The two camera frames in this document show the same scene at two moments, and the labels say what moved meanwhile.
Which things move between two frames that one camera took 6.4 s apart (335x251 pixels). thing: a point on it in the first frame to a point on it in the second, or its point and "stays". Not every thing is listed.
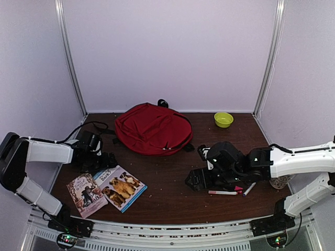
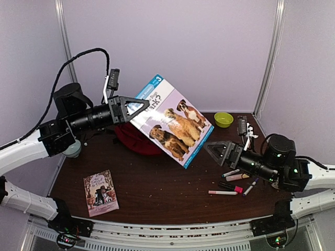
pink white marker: (222, 192) stays
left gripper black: (105, 164) to (120, 101)
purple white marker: (249, 189) stays
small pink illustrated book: (87, 195) to (100, 193)
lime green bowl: (223, 120) stays
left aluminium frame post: (60, 13) stays
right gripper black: (194, 175) to (231, 155)
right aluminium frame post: (269, 71) stays
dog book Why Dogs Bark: (119, 188) to (171, 122)
